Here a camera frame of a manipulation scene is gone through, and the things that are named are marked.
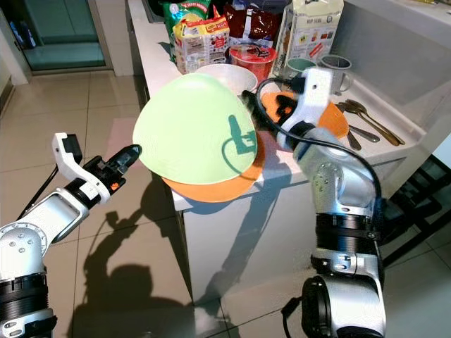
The orange round plate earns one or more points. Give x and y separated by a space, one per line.
211 191
337 120

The bronze spoon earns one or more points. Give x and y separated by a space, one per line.
384 132
344 108

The white kitchen counter cabinet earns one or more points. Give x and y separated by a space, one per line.
254 239

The white printed carton box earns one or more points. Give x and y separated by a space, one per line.
313 28

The glass door with grey frame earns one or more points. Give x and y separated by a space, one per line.
67 32

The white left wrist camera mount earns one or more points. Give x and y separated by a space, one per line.
69 165

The red instant noodle cup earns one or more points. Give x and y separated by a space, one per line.
254 60

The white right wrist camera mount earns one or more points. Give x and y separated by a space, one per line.
313 91

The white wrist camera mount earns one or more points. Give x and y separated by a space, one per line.
69 165
313 91

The dark wooden chair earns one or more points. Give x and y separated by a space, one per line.
419 204

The grey mug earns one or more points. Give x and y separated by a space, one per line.
338 70

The green mug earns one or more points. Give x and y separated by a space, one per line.
297 68

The silver spoon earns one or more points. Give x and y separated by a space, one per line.
365 134

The yellow red noodle pack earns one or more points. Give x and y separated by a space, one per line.
201 46

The green snack bag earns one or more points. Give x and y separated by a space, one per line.
180 14

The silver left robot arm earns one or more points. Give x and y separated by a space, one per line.
28 246

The light green round plate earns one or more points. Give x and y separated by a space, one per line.
183 134

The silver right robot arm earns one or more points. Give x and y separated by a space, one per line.
338 186

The white bowl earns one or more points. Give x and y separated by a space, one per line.
229 74

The dark red snack bag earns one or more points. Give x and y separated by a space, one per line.
254 24

